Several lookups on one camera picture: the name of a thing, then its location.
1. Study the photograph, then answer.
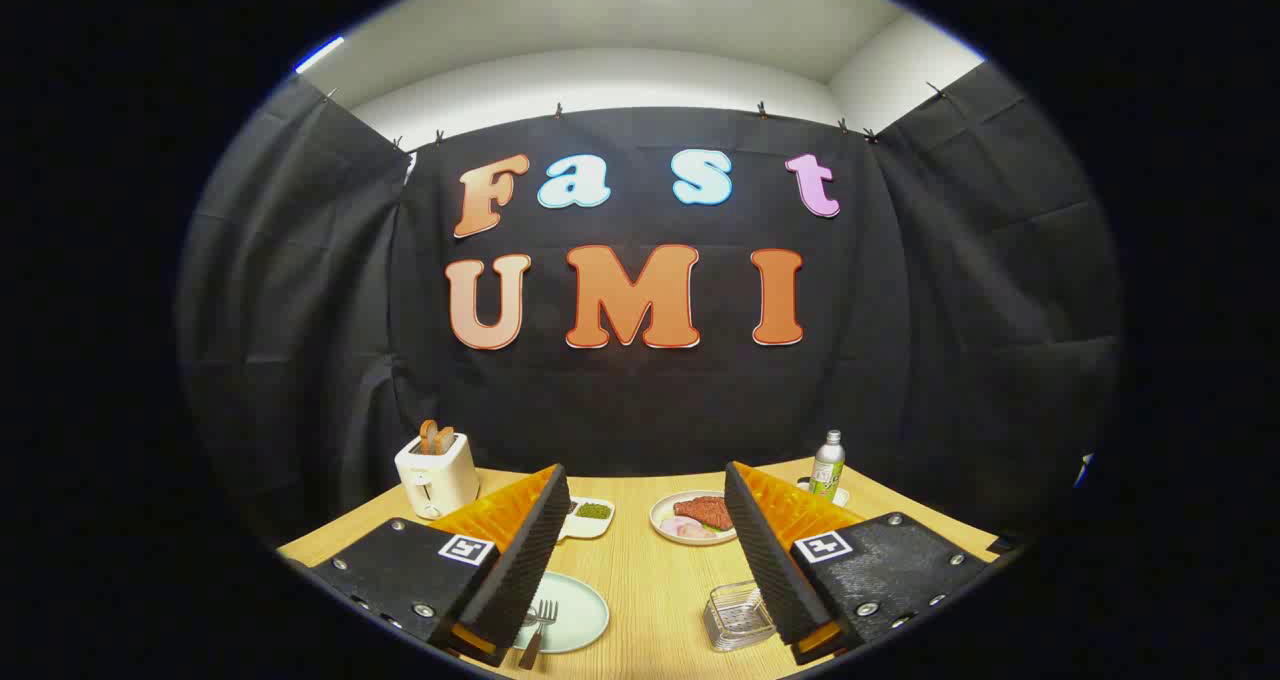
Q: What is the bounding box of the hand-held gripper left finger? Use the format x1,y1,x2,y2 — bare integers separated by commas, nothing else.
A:
310,463,572,668

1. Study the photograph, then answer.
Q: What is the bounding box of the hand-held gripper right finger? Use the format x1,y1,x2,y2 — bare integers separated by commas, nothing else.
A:
723,461,991,666

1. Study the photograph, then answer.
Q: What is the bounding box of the fork with wooden handle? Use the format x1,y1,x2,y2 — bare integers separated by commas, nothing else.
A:
517,600,559,671

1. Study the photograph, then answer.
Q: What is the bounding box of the metal cutlery basket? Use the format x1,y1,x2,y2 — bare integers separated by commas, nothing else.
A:
702,580,779,653

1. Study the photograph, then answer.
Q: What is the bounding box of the white divided dish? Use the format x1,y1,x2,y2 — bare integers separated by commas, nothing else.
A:
557,497,616,541

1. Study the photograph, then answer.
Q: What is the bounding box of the brown steak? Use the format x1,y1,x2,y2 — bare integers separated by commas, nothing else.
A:
673,496,734,532

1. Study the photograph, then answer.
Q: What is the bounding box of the light blue plate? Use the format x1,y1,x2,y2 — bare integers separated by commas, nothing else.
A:
512,571,610,655

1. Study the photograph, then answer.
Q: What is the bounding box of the silver bottle with green label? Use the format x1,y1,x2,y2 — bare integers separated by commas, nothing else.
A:
808,430,847,503

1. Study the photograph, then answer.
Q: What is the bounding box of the white toaster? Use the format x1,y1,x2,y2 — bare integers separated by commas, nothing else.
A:
394,431,481,521

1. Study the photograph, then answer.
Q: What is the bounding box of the white oval food plate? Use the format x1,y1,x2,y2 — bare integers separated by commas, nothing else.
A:
649,490,741,546

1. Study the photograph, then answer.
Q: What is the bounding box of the ceiling light strip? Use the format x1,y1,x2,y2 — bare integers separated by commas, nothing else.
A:
294,36,347,74

